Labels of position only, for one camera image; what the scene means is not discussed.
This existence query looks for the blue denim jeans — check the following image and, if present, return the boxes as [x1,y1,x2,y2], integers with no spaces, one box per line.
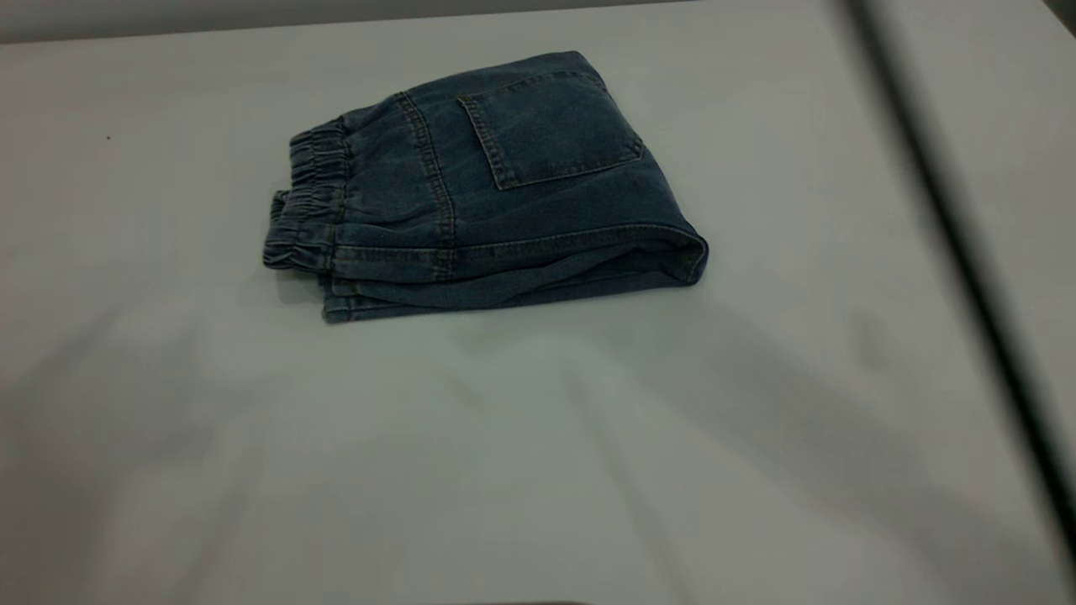
[262,50,709,324]

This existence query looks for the black braided cable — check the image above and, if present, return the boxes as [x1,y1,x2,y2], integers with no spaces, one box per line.
[841,0,1076,547]

